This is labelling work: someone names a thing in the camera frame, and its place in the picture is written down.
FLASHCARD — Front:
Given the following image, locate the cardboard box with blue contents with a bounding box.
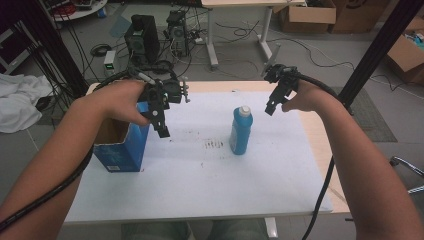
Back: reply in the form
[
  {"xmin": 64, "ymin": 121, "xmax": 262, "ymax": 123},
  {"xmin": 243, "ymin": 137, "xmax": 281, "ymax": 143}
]
[{"xmin": 385, "ymin": 15, "xmax": 424, "ymax": 85}]

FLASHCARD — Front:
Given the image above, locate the person's left hand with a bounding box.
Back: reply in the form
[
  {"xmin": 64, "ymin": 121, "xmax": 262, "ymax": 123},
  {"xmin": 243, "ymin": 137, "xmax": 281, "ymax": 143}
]
[{"xmin": 73, "ymin": 79, "xmax": 152, "ymax": 128}]

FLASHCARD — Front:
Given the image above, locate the person's right hand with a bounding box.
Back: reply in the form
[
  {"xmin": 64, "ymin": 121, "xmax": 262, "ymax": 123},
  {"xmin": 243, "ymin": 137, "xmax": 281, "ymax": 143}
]
[{"xmin": 281, "ymin": 80, "xmax": 340, "ymax": 114}]

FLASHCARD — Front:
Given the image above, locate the metal chair frame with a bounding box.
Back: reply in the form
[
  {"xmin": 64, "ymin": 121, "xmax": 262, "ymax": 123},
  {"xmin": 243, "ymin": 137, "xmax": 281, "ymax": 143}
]
[{"xmin": 389, "ymin": 155, "xmax": 424, "ymax": 195}]

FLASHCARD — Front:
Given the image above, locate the coiled black cable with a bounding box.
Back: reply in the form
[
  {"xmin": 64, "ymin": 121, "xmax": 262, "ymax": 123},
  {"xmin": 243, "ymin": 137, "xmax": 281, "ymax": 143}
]
[{"xmin": 90, "ymin": 43, "xmax": 113, "ymax": 58}]

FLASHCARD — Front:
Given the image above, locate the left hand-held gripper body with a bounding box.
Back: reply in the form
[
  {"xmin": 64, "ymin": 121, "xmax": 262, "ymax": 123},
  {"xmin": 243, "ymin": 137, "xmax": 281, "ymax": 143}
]
[{"xmin": 138, "ymin": 75, "xmax": 192, "ymax": 116}]

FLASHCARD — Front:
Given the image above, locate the white cloth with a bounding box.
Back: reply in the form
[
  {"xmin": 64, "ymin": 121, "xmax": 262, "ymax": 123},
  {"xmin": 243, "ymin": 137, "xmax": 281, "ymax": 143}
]
[{"xmin": 0, "ymin": 73, "xmax": 54, "ymax": 134}]

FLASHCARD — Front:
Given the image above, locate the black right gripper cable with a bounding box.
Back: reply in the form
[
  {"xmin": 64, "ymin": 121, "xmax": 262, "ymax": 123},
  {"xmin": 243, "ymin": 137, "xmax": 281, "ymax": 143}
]
[{"xmin": 293, "ymin": 72, "xmax": 346, "ymax": 240}]

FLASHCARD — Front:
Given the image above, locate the black metal frame post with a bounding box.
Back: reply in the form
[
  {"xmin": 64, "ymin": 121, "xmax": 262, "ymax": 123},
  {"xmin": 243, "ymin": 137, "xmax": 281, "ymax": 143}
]
[
  {"xmin": 19, "ymin": 0, "xmax": 90, "ymax": 98},
  {"xmin": 337, "ymin": 0, "xmax": 424, "ymax": 116}
]

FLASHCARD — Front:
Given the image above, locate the small white device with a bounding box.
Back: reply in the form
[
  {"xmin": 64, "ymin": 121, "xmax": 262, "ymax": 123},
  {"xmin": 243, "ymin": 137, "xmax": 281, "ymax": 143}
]
[{"xmin": 103, "ymin": 49, "xmax": 117, "ymax": 78}]

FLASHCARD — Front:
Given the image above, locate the large cardboard box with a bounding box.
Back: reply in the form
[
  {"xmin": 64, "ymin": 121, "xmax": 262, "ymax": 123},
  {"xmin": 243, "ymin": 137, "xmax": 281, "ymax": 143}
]
[{"xmin": 329, "ymin": 0, "xmax": 392, "ymax": 35}]

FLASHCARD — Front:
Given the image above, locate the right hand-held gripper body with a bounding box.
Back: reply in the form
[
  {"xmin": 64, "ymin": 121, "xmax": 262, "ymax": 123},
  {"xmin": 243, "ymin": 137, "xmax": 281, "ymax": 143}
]
[{"xmin": 260, "ymin": 44, "xmax": 302, "ymax": 98}]

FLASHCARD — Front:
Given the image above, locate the grey computer tower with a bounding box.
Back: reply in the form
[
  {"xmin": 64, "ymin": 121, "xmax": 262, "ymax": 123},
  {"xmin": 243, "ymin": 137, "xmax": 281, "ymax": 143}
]
[{"xmin": 165, "ymin": 9, "xmax": 190, "ymax": 58}]

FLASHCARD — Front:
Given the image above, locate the black computer tower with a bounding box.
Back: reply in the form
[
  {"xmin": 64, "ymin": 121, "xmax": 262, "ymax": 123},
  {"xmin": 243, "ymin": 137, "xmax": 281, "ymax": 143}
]
[{"xmin": 124, "ymin": 14, "xmax": 161, "ymax": 66}]

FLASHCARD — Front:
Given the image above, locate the white table leg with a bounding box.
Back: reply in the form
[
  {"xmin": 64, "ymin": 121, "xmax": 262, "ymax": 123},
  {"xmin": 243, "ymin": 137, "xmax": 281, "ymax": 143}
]
[{"xmin": 264, "ymin": 217, "xmax": 280, "ymax": 240}]

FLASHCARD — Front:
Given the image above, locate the dark floor mat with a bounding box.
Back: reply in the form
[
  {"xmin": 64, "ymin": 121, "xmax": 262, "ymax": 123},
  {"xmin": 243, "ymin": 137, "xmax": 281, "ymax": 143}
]
[{"xmin": 332, "ymin": 85, "xmax": 398, "ymax": 144}]

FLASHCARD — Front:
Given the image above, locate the open cardboard box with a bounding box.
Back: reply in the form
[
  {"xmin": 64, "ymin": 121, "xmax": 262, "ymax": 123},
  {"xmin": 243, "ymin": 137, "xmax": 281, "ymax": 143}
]
[{"xmin": 278, "ymin": 0, "xmax": 338, "ymax": 34}]

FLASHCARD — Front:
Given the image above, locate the white-legged desk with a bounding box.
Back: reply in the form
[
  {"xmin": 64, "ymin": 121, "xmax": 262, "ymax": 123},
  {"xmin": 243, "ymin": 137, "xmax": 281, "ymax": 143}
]
[{"xmin": 200, "ymin": 0, "xmax": 307, "ymax": 70}]

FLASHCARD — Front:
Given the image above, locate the round white table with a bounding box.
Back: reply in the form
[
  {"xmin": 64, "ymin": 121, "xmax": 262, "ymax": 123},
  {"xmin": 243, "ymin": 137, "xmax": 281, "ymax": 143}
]
[{"xmin": 46, "ymin": 0, "xmax": 109, "ymax": 23}]

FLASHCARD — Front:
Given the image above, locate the blue bottle with white cap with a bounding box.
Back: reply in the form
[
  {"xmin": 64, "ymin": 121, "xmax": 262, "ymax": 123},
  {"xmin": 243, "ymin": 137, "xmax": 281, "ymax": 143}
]
[{"xmin": 228, "ymin": 105, "xmax": 254, "ymax": 156}]

